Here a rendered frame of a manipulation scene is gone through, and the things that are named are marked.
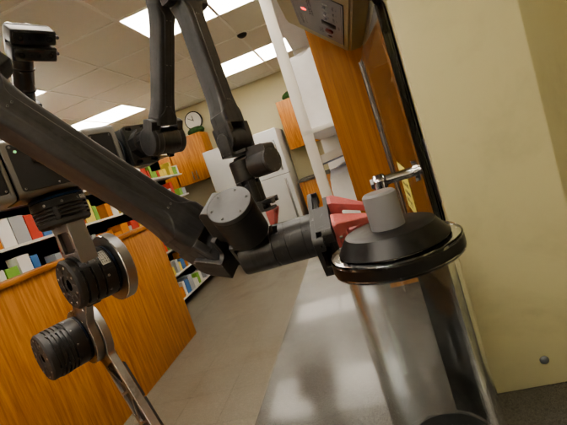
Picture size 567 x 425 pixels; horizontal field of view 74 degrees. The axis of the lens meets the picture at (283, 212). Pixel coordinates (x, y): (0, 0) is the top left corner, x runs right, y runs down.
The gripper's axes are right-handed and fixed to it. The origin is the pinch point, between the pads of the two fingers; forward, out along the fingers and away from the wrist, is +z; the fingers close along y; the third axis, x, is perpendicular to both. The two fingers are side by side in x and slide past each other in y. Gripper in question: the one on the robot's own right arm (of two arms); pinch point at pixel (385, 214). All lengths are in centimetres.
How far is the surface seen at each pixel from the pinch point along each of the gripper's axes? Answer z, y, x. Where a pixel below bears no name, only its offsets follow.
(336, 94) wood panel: -0.9, 35.2, -3.3
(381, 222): -1.4, -14.7, -11.8
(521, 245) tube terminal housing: 11.8, -9.5, 0.9
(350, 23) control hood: 3.3, 19.6, -18.6
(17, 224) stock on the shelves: -238, 175, 63
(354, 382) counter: -10.2, -10.8, 18.6
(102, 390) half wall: -187, 83, 147
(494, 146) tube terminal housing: 11.6, -4.4, -8.4
